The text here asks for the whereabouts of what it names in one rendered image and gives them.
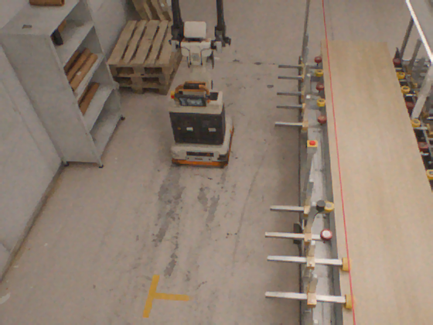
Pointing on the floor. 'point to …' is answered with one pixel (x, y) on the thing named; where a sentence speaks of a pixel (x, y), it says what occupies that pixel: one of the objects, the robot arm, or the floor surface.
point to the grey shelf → (15, 36)
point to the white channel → (423, 94)
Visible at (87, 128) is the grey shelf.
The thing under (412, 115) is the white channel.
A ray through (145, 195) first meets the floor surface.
